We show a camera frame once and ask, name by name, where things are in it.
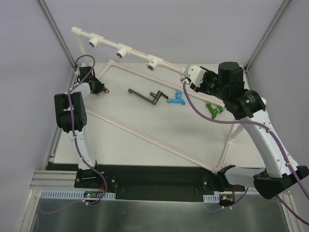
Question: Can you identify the white PVC pipe frame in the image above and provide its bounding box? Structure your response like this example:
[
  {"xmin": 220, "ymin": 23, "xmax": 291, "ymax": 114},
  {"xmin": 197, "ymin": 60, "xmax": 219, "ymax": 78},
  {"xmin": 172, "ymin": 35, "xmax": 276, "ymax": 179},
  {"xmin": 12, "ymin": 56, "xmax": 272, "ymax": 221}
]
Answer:
[{"xmin": 71, "ymin": 26, "xmax": 249, "ymax": 171}]

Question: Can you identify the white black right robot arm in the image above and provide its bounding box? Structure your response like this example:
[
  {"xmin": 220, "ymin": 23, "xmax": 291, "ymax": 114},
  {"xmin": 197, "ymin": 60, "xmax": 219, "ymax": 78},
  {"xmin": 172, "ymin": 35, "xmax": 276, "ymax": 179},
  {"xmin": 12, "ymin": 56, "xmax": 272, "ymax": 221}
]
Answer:
[{"xmin": 183, "ymin": 61, "xmax": 309, "ymax": 199}]

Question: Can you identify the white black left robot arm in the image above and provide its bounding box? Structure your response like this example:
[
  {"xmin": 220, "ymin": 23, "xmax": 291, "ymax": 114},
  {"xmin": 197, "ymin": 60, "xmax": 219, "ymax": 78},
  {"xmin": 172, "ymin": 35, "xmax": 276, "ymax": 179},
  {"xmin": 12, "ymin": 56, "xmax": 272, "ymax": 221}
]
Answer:
[{"xmin": 54, "ymin": 66, "xmax": 105, "ymax": 188}]

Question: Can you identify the green plastic faucet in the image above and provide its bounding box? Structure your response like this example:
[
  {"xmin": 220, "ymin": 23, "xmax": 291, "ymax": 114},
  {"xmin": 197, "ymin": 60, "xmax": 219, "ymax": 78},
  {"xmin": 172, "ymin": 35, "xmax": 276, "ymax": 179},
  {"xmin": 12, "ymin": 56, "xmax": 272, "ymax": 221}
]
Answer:
[{"xmin": 206, "ymin": 102, "xmax": 224, "ymax": 119}]

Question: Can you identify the blue plastic faucet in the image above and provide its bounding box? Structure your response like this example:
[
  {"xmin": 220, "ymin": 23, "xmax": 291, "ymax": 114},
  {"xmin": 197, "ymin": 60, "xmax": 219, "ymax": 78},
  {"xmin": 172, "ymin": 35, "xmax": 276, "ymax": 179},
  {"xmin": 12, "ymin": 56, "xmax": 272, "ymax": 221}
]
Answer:
[{"xmin": 167, "ymin": 91, "xmax": 186, "ymax": 105}]

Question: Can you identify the grey metal long-spout faucet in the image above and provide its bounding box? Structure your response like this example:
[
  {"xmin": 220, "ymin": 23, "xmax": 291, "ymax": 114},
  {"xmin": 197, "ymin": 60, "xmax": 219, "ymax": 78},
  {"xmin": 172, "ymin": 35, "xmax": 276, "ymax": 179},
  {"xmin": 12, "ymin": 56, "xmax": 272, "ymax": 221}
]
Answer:
[{"xmin": 127, "ymin": 88, "xmax": 169, "ymax": 106}]

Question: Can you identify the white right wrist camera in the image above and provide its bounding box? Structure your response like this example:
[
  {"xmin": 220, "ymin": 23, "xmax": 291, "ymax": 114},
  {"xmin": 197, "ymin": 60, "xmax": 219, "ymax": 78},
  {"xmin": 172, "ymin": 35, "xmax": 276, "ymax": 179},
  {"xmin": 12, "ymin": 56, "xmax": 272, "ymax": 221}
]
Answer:
[{"xmin": 181, "ymin": 64, "xmax": 207, "ymax": 87}]

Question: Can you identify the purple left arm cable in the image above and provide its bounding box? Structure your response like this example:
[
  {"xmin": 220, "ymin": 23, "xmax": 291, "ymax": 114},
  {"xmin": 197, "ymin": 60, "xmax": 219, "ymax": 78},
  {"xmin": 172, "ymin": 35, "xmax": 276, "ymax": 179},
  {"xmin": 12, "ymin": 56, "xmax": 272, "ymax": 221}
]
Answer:
[{"xmin": 68, "ymin": 55, "xmax": 109, "ymax": 215}]

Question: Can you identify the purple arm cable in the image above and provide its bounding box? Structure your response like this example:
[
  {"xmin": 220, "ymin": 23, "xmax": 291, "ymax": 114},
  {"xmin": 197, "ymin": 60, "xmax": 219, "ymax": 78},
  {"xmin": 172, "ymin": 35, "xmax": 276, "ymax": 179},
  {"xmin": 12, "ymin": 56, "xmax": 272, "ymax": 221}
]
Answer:
[
  {"xmin": 182, "ymin": 81, "xmax": 309, "ymax": 230},
  {"xmin": 68, "ymin": 55, "xmax": 109, "ymax": 215}
]

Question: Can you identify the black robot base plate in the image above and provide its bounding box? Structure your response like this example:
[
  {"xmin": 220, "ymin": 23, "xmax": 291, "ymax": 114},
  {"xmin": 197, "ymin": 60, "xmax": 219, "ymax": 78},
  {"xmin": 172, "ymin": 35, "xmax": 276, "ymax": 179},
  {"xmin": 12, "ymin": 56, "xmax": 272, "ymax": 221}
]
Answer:
[{"xmin": 47, "ymin": 163, "xmax": 249, "ymax": 202}]

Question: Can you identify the aluminium enclosure frame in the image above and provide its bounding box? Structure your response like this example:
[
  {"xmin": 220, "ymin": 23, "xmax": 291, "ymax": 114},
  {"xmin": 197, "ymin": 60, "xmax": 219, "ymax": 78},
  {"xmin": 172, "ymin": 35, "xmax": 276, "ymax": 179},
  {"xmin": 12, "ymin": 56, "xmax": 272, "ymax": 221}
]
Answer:
[{"xmin": 14, "ymin": 0, "xmax": 309, "ymax": 232}]

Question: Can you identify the right white cable duct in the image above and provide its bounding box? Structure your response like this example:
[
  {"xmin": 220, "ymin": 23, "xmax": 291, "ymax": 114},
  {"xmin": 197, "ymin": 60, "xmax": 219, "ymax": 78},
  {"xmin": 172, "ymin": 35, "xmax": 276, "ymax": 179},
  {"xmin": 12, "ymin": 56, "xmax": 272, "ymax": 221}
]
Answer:
[{"xmin": 203, "ymin": 193, "xmax": 235, "ymax": 203}]

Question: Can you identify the white cable duct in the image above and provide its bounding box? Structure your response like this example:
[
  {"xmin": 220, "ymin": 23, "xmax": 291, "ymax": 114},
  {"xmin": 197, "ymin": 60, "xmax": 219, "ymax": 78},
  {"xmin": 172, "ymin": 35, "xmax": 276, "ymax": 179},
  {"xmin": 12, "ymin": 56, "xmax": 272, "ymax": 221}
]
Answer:
[
  {"xmin": 41, "ymin": 189, "xmax": 116, "ymax": 201},
  {"xmin": 203, "ymin": 193, "xmax": 235, "ymax": 203}
]

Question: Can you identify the left white cable duct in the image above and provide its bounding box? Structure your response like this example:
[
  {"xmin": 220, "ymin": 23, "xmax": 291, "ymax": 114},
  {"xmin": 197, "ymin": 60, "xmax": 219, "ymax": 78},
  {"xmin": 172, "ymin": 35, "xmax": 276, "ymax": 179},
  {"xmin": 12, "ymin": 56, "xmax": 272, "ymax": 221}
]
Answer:
[{"xmin": 41, "ymin": 189, "xmax": 116, "ymax": 201}]

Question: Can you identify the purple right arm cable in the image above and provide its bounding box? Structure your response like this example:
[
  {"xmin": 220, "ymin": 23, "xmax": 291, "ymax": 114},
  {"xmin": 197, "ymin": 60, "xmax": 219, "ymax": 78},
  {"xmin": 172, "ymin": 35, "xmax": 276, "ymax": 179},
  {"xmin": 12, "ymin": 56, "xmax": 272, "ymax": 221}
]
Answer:
[{"xmin": 182, "ymin": 81, "xmax": 309, "ymax": 230}]

